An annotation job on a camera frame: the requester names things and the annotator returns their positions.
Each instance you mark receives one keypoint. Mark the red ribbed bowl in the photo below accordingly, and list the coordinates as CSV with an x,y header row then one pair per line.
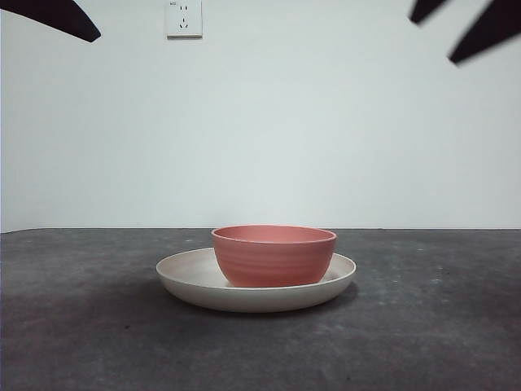
x,y
272,260

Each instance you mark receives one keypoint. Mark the white wall socket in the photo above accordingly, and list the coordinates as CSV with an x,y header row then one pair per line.
x,y
184,30

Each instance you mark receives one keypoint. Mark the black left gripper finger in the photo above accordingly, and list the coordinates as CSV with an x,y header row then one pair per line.
x,y
61,14

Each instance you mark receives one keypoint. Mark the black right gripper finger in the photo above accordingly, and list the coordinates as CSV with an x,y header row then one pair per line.
x,y
425,8
492,28

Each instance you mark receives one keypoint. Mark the white shallow plate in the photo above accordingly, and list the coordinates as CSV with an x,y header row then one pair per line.
x,y
252,299

